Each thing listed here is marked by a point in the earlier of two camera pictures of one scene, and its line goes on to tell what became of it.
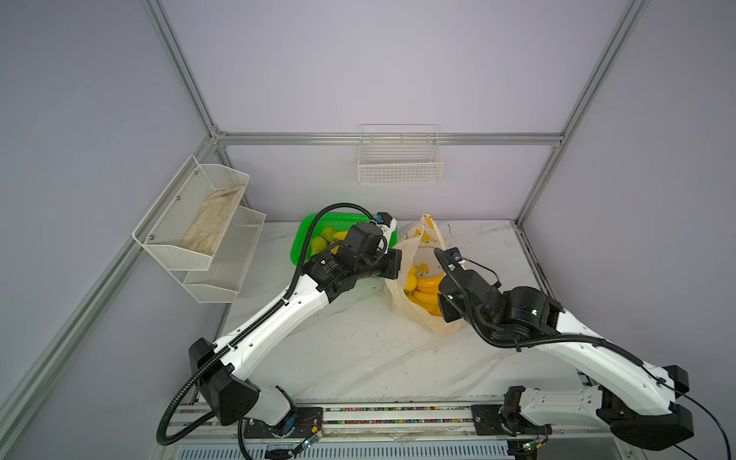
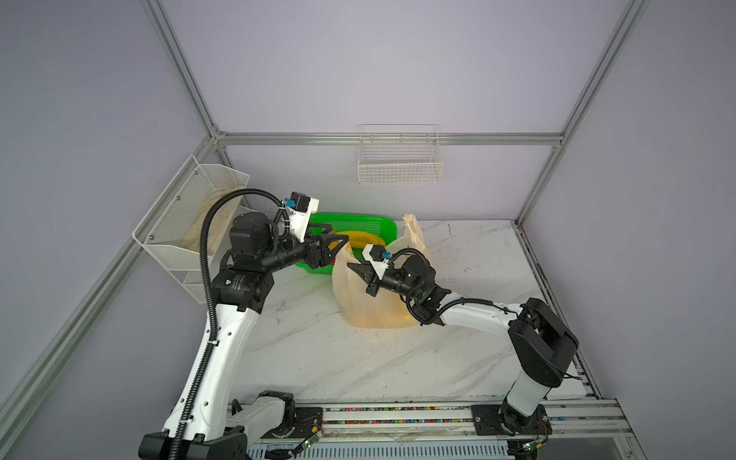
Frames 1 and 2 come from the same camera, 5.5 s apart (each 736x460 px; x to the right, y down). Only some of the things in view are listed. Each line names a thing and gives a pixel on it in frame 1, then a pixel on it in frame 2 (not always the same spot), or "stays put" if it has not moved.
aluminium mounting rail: [195, 423] stays put
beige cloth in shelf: [206, 232] stays put
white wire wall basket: [400, 154] stays put
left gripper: [393, 258] -> [323, 256]
